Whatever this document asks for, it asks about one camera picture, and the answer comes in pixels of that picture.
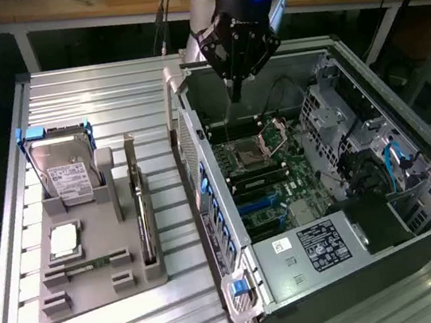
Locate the blue expansion slot clip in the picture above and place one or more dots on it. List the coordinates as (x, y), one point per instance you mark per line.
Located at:
(205, 186)
(201, 170)
(213, 203)

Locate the open socket cover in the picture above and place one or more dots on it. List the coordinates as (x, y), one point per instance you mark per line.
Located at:
(273, 133)

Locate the silver disk bay cage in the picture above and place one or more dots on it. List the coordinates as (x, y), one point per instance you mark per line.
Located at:
(325, 114)

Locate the CPU socket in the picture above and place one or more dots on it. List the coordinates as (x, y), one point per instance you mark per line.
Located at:
(247, 155)

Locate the green motherboard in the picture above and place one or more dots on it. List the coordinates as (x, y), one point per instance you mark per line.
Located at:
(300, 193)

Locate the wooden desk with white legs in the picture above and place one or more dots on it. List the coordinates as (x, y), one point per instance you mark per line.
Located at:
(38, 11)

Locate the hard disk in blue caddy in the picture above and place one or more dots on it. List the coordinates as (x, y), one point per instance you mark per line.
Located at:
(64, 170)

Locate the black fan shroud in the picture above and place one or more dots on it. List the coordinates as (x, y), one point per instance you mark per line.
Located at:
(373, 223)

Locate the grey power supply unit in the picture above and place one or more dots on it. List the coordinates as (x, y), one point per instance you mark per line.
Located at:
(294, 267)

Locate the blue case release latch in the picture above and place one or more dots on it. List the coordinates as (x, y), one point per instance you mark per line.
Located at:
(238, 288)

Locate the silver CPU chip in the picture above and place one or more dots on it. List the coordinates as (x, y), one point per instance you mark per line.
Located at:
(64, 241)

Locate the green RAM stick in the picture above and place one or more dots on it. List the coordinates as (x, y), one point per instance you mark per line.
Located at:
(89, 264)

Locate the grey parts rack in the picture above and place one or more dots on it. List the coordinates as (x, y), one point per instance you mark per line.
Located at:
(96, 284)

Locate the open PC case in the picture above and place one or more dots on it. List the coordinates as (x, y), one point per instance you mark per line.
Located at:
(360, 303)

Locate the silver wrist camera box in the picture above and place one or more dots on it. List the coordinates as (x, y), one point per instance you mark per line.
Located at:
(278, 10)

